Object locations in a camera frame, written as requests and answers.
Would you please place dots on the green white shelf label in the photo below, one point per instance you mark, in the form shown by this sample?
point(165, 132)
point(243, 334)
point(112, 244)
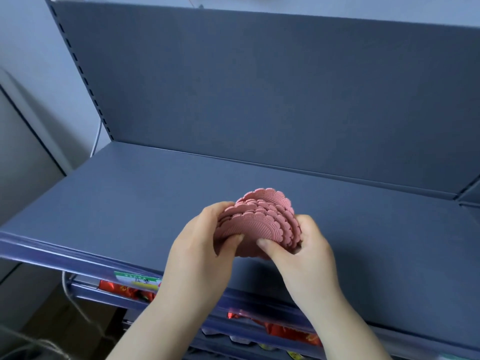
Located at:
point(137, 280)

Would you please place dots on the dark blue shelf back panel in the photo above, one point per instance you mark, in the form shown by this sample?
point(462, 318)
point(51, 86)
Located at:
point(262, 89)

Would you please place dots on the black slotted shelf upright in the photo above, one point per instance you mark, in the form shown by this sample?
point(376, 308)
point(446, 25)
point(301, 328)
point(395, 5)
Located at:
point(80, 71)
point(468, 188)

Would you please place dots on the person's left hand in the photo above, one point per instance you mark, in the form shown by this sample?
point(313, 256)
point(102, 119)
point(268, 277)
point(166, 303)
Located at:
point(195, 266)

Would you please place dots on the red foil snack packet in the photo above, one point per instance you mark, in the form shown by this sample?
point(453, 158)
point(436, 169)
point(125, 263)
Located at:
point(123, 290)
point(285, 329)

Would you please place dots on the clear shelf edge rail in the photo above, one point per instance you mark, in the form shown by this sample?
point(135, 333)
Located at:
point(93, 294)
point(56, 254)

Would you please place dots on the stack of pink coasters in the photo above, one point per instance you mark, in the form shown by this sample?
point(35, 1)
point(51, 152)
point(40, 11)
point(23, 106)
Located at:
point(255, 228)

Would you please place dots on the person's right hand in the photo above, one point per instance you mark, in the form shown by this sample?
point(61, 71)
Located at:
point(311, 273)

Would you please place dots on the pale grey door frame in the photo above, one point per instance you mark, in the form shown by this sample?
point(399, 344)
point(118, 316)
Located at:
point(33, 121)

